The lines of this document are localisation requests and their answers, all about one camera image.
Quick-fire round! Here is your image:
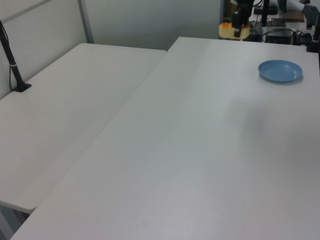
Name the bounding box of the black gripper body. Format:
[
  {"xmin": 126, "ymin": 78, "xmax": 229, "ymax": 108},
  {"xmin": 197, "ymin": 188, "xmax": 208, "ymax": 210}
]
[{"xmin": 235, "ymin": 0, "xmax": 254, "ymax": 13}]

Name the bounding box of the yellow plush toy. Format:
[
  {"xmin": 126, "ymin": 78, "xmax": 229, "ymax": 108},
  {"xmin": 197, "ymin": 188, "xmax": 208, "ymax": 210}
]
[{"xmin": 218, "ymin": 22, "xmax": 251, "ymax": 41}]

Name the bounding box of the blue round plate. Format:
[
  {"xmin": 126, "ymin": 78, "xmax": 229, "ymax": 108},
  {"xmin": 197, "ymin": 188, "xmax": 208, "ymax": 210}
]
[{"xmin": 257, "ymin": 59, "xmax": 304, "ymax": 84}]

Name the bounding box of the black upright stand pole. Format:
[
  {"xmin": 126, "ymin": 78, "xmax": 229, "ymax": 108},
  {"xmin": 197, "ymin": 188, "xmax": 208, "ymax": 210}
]
[{"xmin": 260, "ymin": 0, "xmax": 271, "ymax": 28}]

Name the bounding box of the black electronics box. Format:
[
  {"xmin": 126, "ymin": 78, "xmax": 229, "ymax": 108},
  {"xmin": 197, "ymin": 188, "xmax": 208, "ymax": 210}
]
[{"xmin": 264, "ymin": 27, "xmax": 296, "ymax": 45}]

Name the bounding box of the brown flat board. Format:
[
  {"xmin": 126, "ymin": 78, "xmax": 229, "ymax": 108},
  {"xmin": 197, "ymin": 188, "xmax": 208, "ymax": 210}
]
[{"xmin": 281, "ymin": 11, "xmax": 305, "ymax": 23}]

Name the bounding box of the pale rounded cover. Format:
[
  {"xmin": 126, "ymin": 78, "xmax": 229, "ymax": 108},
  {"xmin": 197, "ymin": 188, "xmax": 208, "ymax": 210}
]
[{"xmin": 276, "ymin": 0, "xmax": 305, "ymax": 13}]

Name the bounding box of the black cable bundle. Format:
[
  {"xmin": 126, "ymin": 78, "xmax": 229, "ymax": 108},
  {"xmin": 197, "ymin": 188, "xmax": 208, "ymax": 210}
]
[{"xmin": 293, "ymin": 28, "xmax": 313, "ymax": 46}]

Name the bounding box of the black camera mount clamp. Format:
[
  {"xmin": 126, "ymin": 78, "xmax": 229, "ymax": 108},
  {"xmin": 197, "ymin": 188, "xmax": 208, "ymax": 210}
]
[{"xmin": 305, "ymin": 17, "xmax": 320, "ymax": 54}]

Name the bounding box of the grey partition frame post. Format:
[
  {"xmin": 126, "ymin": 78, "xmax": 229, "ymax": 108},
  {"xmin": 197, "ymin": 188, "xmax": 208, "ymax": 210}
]
[{"xmin": 78, "ymin": 0, "xmax": 95, "ymax": 44}]

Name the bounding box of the black camera stand pole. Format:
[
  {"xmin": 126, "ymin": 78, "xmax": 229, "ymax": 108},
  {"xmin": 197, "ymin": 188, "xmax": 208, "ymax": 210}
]
[{"xmin": 0, "ymin": 19, "xmax": 33, "ymax": 94}]

